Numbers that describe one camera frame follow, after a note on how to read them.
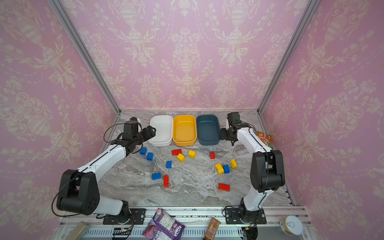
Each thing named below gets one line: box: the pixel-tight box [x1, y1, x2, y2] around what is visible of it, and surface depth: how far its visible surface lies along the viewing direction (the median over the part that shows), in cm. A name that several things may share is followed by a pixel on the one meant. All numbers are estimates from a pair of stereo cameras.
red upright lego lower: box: [163, 174, 170, 188], surface depth 86 cm
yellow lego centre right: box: [187, 150, 197, 159], surface depth 97 cm
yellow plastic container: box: [172, 115, 197, 147], surface depth 108 cm
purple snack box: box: [142, 207, 186, 240], surface depth 71 cm
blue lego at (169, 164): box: [166, 160, 173, 169], surface depth 94 cm
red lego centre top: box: [171, 149, 182, 156], surface depth 99 cm
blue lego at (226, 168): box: [223, 164, 230, 174], surface depth 89 cm
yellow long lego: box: [214, 163, 225, 175], surface depth 89 cm
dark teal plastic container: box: [196, 114, 221, 146], surface depth 111 cm
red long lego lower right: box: [218, 183, 231, 192], surface depth 84 cm
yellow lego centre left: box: [176, 153, 186, 163], surface depth 95 cm
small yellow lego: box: [230, 159, 238, 169], surface depth 92 cm
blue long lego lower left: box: [151, 172, 162, 181], surface depth 89 cm
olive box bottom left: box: [65, 221, 91, 240], surface depth 70 cm
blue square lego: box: [146, 152, 154, 161], surface depth 97 cm
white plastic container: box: [148, 115, 174, 147], surface depth 108 cm
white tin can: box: [279, 215, 304, 236], surface depth 69 cm
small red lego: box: [209, 152, 216, 159], surface depth 99 cm
